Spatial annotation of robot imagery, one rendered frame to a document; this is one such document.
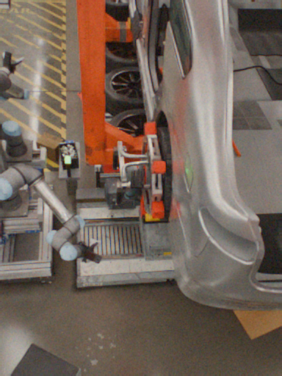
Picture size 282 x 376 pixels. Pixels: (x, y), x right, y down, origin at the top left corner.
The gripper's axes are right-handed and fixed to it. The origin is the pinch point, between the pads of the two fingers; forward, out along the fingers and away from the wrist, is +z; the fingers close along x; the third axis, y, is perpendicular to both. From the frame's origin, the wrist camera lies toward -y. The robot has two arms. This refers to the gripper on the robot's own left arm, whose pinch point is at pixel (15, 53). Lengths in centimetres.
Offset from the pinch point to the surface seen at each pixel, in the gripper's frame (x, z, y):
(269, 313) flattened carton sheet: 232, -113, 92
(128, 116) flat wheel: 91, 39, 62
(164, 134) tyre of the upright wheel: 117, -58, -10
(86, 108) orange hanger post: 61, -33, 6
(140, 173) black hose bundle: 108, -83, 5
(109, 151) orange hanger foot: 83, -29, 46
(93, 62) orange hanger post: 62, -31, -31
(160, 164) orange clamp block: 118, -83, -7
